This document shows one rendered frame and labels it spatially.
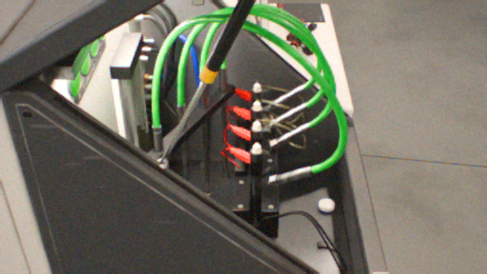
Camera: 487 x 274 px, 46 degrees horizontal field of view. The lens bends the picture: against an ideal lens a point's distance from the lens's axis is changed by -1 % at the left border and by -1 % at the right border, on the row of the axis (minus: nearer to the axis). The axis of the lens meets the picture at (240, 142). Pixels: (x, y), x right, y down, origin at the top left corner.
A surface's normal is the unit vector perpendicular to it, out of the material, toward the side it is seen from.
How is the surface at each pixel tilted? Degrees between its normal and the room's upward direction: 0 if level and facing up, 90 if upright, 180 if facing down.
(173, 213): 90
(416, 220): 0
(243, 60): 90
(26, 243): 90
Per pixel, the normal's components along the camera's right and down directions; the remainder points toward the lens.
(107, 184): -0.03, 0.59
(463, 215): 0.00, -0.81
